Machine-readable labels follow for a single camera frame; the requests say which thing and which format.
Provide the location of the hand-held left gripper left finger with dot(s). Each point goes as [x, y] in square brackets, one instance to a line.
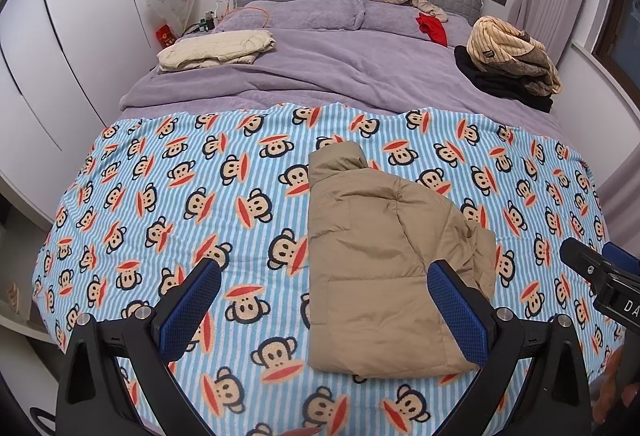
[192, 311]

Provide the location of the orange brown blurry object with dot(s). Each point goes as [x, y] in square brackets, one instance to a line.
[611, 386]

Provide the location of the purple duvet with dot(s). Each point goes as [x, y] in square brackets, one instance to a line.
[325, 65]

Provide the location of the tan puffer jacket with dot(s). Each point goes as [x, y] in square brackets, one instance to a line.
[375, 241]

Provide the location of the brown garment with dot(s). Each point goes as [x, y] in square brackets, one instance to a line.
[532, 65]

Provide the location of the dark framed window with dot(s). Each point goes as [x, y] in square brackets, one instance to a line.
[622, 25]

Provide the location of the monkey printed striped blanket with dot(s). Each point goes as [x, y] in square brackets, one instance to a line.
[175, 196]

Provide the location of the beige crumpled cloth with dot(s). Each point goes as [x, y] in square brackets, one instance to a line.
[430, 6]

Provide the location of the white wardrobe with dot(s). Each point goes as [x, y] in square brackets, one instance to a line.
[75, 55]

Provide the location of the red envelope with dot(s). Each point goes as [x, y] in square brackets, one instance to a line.
[166, 35]

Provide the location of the small dark bedside gadget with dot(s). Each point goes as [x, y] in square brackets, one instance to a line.
[209, 21]

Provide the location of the black garment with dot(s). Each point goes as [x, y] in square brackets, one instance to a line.
[492, 83]

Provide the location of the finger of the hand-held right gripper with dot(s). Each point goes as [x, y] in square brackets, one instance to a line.
[585, 261]
[625, 258]

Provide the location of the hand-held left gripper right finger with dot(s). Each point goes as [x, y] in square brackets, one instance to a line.
[457, 311]

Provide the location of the cream folded garment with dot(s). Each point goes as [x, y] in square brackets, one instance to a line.
[215, 48]

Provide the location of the red cloth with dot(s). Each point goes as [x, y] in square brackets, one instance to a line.
[434, 30]

